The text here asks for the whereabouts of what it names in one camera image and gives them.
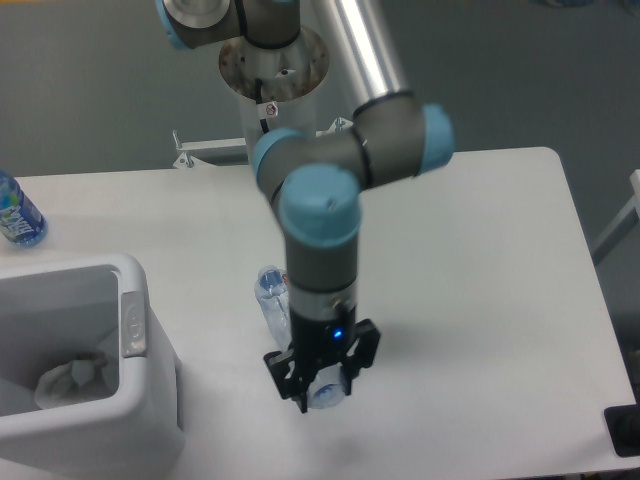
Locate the blue labelled water bottle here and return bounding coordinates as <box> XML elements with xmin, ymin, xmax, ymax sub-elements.
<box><xmin>1</xmin><ymin>171</ymin><xmax>48</xmax><ymax>248</ymax></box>

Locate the white left pedestal bracket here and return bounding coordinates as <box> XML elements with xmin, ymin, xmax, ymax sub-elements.
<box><xmin>172</xmin><ymin>130</ymin><xmax>248</xmax><ymax>169</ymax></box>

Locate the black cable on pedestal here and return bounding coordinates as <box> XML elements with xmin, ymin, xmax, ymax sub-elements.
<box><xmin>253</xmin><ymin>77</ymin><xmax>274</xmax><ymax>137</ymax></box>

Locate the crumpled paper in bin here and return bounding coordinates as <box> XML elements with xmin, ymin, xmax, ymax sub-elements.
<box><xmin>34</xmin><ymin>354</ymin><xmax>119</xmax><ymax>410</ymax></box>

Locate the clear plastic bottle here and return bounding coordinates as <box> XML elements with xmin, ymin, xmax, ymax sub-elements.
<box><xmin>254</xmin><ymin>265</ymin><xmax>346</xmax><ymax>410</ymax></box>

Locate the white frame at right edge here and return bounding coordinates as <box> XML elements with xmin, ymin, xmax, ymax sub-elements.
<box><xmin>591</xmin><ymin>169</ymin><xmax>639</xmax><ymax>265</ymax></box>

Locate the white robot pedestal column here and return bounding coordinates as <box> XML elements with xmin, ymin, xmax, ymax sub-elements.
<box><xmin>219</xmin><ymin>26</ymin><xmax>330</xmax><ymax>151</ymax></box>

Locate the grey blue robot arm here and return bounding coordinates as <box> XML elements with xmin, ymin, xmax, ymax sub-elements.
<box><xmin>156</xmin><ymin>1</ymin><xmax>455</xmax><ymax>411</ymax></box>

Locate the white middle pedestal bracket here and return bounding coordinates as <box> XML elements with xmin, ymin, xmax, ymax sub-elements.
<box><xmin>316</xmin><ymin>116</ymin><xmax>353</xmax><ymax>138</ymax></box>

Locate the white plastic trash can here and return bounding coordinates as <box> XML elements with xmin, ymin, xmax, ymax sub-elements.
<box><xmin>1</xmin><ymin>254</ymin><xmax>185</xmax><ymax>479</ymax></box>

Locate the black clamp at table corner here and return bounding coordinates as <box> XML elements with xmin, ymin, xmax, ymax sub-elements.
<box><xmin>604</xmin><ymin>404</ymin><xmax>639</xmax><ymax>458</ymax></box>

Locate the white pedestal bracket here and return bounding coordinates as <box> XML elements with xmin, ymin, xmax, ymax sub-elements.
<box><xmin>316</xmin><ymin>116</ymin><xmax>353</xmax><ymax>138</ymax></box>
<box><xmin>172</xmin><ymin>130</ymin><xmax>248</xmax><ymax>169</ymax></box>

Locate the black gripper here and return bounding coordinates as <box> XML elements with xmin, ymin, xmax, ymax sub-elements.
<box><xmin>263</xmin><ymin>310</ymin><xmax>381</xmax><ymax>414</ymax></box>

